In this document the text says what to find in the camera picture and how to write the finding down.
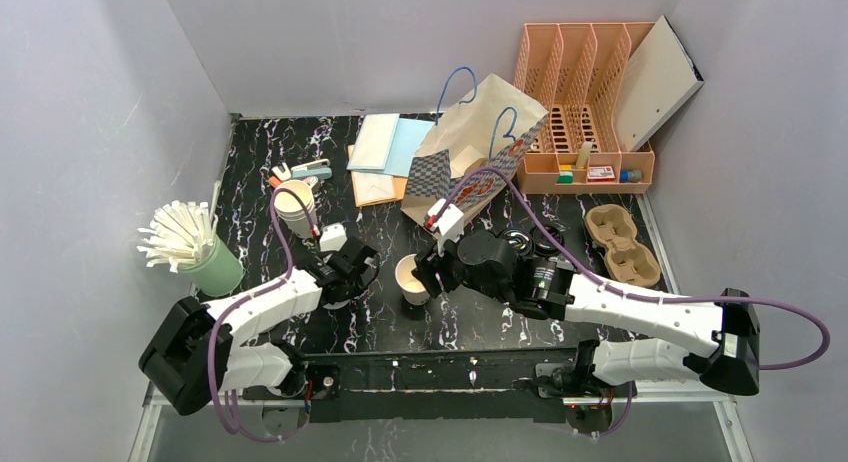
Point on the single white paper cup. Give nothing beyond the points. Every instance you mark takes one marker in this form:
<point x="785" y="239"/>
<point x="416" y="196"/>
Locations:
<point x="413" y="291"/>

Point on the green cup with black lid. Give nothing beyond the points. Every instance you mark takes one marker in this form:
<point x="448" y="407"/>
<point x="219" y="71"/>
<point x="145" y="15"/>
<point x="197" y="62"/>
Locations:
<point x="519" y="240"/>

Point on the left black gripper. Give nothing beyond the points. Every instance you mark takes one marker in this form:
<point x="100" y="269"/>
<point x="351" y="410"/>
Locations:
<point x="361" y="263"/>

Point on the green cup of straws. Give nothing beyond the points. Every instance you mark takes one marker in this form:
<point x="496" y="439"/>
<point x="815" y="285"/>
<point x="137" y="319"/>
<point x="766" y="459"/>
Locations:
<point x="182" y="236"/>

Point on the red white small box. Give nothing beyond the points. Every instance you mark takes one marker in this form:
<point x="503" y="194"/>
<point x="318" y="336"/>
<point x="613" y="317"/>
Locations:
<point x="601" y="174"/>

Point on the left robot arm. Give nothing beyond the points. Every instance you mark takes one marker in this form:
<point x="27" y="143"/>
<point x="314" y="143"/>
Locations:
<point x="201" y="349"/>

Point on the stack of white paper cups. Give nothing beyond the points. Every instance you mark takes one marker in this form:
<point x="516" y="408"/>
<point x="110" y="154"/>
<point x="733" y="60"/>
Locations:
<point x="296" y="207"/>

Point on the white staple remover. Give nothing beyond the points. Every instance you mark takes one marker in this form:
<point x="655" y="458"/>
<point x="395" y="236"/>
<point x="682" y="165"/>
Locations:
<point x="282" y="172"/>

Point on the white board binder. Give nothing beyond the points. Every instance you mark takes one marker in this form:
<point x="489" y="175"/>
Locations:
<point x="660" y="76"/>

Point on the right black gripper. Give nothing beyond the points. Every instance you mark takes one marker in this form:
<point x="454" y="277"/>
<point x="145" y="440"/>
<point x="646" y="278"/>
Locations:
<point x="431" y="273"/>

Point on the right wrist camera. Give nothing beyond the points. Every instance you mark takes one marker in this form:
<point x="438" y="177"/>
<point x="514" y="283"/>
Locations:
<point x="446" y="222"/>

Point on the peach desk file organizer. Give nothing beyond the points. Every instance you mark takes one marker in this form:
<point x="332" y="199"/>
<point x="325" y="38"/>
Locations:
<point x="575" y="71"/>

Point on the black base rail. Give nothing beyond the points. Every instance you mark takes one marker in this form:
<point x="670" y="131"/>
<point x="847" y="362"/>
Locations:
<point x="430" y="379"/>

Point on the green eraser block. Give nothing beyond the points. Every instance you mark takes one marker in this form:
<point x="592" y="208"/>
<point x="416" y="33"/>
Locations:
<point x="565" y="177"/>

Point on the light blue envelope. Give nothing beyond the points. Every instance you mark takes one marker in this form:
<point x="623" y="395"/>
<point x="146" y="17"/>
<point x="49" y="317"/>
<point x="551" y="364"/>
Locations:
<point x="387" y="143"/>

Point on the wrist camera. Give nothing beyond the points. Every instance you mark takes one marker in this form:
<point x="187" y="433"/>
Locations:
<point x="446" y="222"/>
<point x="330" y="238"/>

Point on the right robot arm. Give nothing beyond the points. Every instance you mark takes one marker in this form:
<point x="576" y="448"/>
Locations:
<point x="716" y="344"/>

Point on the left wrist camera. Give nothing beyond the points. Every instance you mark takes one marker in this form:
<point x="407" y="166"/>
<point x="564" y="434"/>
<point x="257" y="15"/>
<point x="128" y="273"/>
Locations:
<point x="330" y="238"/>

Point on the black cup lid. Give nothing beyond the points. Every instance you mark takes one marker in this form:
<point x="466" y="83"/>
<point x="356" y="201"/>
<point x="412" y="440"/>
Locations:
<point x="547" y="240"/>

